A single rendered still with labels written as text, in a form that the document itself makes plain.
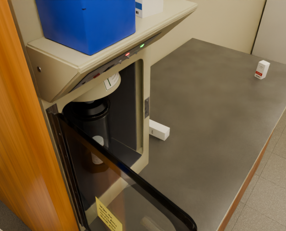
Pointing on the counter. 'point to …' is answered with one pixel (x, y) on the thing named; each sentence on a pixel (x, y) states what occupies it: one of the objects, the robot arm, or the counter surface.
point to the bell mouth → (100, 89)
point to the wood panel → (21, 135)
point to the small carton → (148, 8)
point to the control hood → (47, 89)
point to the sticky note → (108, 217)
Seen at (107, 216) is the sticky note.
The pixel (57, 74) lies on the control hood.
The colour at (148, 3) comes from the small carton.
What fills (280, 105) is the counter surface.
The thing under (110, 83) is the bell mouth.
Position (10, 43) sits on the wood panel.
